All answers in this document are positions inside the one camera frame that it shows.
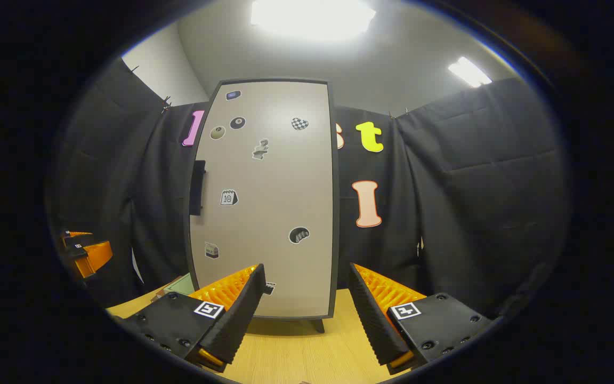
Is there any dark grey cabinet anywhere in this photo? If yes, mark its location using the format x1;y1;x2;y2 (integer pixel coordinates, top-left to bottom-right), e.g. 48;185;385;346
186;78;341;334

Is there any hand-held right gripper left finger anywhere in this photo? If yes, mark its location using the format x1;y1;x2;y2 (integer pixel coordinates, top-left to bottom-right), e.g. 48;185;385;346
112;263;268;374

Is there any rectangular ceiling light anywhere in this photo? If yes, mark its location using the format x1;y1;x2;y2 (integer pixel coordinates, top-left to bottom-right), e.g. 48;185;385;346
448;56;493;89
250;0;377;42

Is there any black door handle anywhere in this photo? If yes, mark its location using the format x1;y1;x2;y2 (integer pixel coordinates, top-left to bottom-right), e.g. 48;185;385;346
189;160;206;217

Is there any green notebook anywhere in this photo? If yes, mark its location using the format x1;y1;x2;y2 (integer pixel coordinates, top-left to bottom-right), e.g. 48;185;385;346
163;274;197;297

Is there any grey cabinet door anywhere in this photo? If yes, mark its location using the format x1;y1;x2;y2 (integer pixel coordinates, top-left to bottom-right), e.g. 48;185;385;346
190;81;334;319

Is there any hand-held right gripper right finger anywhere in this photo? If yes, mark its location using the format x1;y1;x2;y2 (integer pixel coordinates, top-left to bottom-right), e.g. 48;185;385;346
349;262;499;374

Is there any black backdrop cloth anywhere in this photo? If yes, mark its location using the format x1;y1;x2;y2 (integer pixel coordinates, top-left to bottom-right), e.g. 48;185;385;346
46;58;571;321

